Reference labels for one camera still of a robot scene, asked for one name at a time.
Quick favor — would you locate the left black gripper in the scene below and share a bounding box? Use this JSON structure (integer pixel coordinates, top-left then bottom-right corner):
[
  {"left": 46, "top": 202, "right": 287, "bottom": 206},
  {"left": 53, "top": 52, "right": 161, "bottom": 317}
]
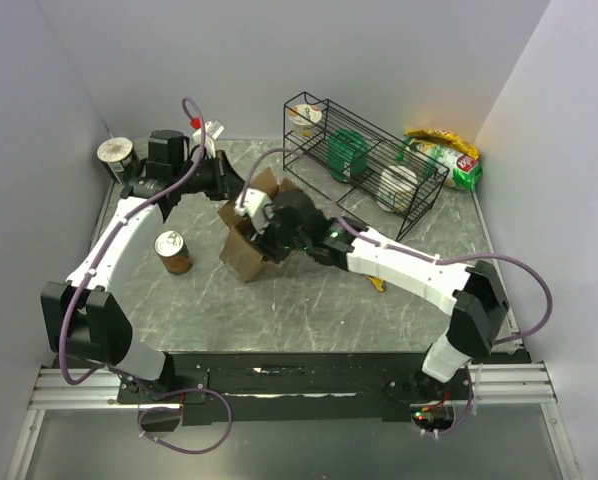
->
[{"left": 172, "top": 149, "right": 250, "bottom": 201}]

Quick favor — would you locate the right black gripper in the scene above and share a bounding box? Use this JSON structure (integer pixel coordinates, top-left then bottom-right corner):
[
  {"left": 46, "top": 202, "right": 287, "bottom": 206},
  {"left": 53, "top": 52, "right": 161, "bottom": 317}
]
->
[{"left": 247, "top": 205, "right": 311, "bottom": 264}]

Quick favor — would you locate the brown cardboard express box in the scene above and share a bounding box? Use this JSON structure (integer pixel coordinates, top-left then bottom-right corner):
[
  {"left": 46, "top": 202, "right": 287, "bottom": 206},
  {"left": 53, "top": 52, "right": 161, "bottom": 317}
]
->
[{"left": 218, "top": 167, "right": 301, "bottom": 282}]

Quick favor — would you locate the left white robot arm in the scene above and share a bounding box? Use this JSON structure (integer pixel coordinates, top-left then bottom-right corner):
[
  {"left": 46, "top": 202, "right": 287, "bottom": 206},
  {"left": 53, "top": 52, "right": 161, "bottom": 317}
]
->
[{"left": 41, "top": 121, "right": 244, "bottom": 402}]

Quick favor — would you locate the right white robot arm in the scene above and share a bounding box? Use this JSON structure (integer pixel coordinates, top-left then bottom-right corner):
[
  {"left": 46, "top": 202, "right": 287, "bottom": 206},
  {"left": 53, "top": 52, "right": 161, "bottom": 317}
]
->
[{"left": 234, "top": 188, "right": 509, "bottom": 399}]

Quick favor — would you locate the brown tin can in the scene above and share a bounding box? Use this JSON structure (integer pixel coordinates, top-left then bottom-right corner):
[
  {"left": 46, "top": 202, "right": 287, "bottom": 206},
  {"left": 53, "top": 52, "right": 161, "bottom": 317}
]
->
[{"left": 154, "top": 230, "right": 193, "bottom": 275}]

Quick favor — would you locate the green plastic cup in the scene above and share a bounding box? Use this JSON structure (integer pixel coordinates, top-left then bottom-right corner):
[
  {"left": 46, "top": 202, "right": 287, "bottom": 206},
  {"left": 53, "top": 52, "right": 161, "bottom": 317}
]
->
[{"left": 327, "top": 129, "right": 368, "bottom": 183}]

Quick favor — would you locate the yogurt cup in rack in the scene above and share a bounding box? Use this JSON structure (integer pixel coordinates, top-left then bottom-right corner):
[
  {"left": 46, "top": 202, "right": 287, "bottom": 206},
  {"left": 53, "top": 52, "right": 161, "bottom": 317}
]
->
[{"left": 288, "top": 103, "right": 323, "bottom": 138}]

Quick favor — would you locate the black paper cup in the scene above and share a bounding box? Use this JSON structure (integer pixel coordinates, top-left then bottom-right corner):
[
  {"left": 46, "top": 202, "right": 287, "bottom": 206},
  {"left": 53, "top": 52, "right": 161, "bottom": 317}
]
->
[{"left": 96, "top": 137, "right": 139, "bottom": 184}]

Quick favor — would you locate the white bowl in rack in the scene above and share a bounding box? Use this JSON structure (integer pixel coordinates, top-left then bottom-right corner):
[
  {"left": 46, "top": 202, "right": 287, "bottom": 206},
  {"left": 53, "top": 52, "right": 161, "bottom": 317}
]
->
[{"left": 376, "top": 166, "right": 418, "bottom": 214}]

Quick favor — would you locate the yellow snack bag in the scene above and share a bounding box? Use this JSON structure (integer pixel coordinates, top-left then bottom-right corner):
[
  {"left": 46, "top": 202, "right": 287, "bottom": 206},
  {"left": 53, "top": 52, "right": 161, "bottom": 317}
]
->
[{"left": 404, "top": 128, "right": 480, "bottom": 160}]

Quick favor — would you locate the green chips bag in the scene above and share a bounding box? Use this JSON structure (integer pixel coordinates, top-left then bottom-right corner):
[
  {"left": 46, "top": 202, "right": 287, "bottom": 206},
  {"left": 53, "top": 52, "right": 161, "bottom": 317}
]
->
[{"left": 402, "top": 136, "right": 483, "bottom": 191}]

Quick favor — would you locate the circuit board with leds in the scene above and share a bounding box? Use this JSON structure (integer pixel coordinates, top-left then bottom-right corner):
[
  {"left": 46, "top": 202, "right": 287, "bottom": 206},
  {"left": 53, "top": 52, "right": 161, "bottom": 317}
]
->
[{"left": 411, "top": 404, "right": 455, "bottom": 432}]

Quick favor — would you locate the black wire rack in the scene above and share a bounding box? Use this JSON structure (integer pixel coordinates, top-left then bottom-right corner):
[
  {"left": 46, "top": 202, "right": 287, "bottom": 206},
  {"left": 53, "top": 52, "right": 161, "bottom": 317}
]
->
[{"left": 282, "top": 91, "right": 450, "bottom": 240}]

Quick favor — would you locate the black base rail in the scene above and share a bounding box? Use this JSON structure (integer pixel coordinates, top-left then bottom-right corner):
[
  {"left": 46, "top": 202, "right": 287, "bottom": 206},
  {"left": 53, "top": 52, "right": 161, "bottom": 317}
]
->
[{"left": 114, "top": 352, "right": 476, "bottom": 431}]

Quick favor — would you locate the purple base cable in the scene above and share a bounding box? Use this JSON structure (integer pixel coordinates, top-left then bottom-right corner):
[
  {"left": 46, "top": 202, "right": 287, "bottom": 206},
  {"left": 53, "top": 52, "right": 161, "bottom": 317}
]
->
[{"left": 137, "top": 388, "right": 237, "bottom": 456}]

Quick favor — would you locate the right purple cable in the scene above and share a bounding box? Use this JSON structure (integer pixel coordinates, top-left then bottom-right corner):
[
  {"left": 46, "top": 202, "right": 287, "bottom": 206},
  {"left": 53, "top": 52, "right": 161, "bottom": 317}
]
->
[{"left": 241, "top": 148, "right": 554, "bottom": 351}]

